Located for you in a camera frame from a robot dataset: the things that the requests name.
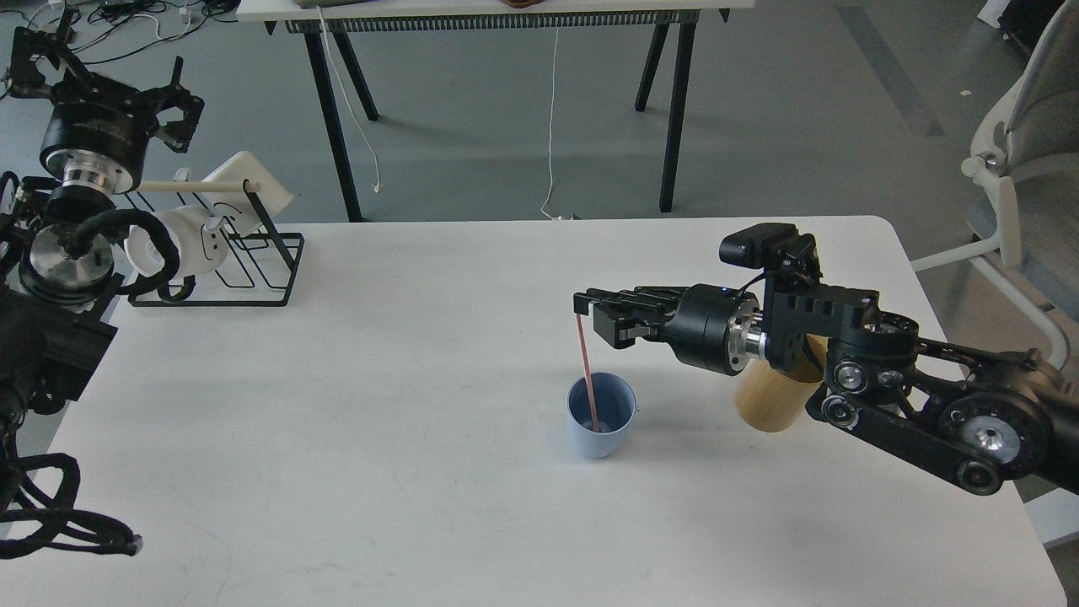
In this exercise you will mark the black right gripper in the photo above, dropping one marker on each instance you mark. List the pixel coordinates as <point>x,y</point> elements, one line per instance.
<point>699,323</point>

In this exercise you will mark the black wire dish rack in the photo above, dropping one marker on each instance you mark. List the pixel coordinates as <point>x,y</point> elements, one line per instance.
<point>260,269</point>

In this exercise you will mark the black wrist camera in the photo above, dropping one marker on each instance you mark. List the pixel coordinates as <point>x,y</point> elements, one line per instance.
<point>778,249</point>

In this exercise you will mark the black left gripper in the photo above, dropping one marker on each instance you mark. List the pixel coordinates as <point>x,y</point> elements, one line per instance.
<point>98,135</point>

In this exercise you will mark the pink chopstick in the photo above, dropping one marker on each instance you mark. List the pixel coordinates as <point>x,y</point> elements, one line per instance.
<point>595,424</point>

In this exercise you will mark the blue plastic cup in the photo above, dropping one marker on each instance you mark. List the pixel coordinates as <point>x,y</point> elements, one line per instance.
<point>616,407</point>

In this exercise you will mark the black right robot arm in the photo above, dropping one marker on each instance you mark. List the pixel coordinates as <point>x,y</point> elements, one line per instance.
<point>974,418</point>

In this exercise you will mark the white office chair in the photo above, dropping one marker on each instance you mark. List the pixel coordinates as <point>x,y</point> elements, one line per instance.
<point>1023,157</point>

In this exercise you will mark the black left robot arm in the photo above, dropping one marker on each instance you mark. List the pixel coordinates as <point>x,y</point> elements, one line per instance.
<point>73,251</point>

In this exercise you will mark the white ceramic mug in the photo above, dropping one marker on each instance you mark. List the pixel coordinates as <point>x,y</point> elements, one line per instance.
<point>197,234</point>

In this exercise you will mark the tan bamboo cylinder holder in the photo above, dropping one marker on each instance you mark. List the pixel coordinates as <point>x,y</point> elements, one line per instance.
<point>771,400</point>

